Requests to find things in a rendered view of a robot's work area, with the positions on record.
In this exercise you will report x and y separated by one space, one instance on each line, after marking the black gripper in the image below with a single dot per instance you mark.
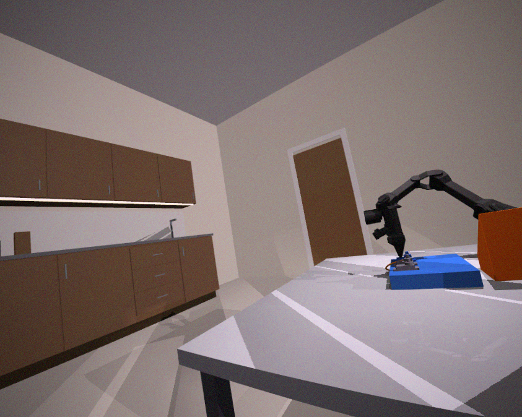
396 236

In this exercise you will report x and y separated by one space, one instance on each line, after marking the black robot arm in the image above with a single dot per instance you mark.
387 204

